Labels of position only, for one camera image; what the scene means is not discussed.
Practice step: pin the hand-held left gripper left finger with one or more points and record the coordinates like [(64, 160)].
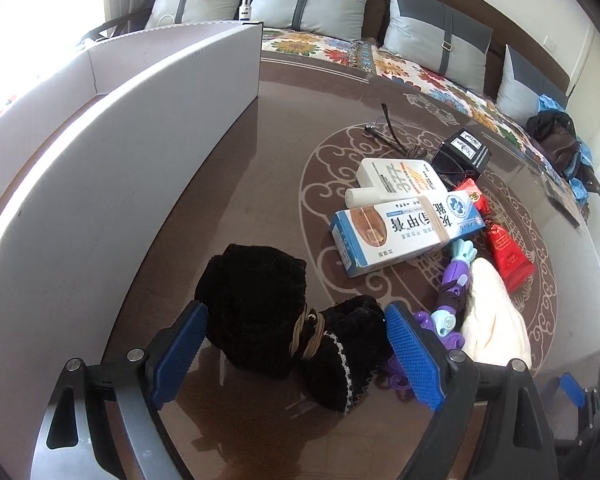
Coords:
[(177, 355)]

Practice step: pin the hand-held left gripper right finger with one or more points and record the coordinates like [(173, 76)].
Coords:
[(415, 355)]

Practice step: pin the black knit socks bundle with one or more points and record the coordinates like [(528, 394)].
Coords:
[(260, 305)]

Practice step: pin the white and blue cream box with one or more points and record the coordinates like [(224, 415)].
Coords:
[(400, 232)]

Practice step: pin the white cardboard box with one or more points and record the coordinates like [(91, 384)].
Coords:
[(105, 185)]

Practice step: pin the brown patterned glass desktop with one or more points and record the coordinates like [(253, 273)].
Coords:
[(280, 170)]

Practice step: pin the purple octopus toy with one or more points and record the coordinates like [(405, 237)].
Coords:
[(450, 290)]

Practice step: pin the cream knit cloth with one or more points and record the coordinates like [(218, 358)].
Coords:
[(495, 320)]

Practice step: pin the red packet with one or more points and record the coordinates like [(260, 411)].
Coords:
[(510, 255)]

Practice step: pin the white lotion bottle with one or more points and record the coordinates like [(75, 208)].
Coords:
[(405, 180)]

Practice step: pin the dark bag with blue cloth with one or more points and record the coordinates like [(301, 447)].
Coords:
[(582, 190)]

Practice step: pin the dark wooden armrest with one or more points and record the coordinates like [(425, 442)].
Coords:
[(125, 22), (594, 185)]

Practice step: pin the small black adapter box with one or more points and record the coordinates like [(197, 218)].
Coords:
[(462, 150)]

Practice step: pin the dark brown bag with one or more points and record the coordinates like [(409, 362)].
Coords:
[(555, 140)]

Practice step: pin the floral blanket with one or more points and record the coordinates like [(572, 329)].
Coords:
[(420, 75)]

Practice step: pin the small white pump bottle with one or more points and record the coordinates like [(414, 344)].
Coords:
[(245, 10)]

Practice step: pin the brown wooden headboard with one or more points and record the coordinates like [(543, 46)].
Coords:
[(485, 5)]

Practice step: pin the white wall switch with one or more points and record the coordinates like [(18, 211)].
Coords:
[(549, 42)]

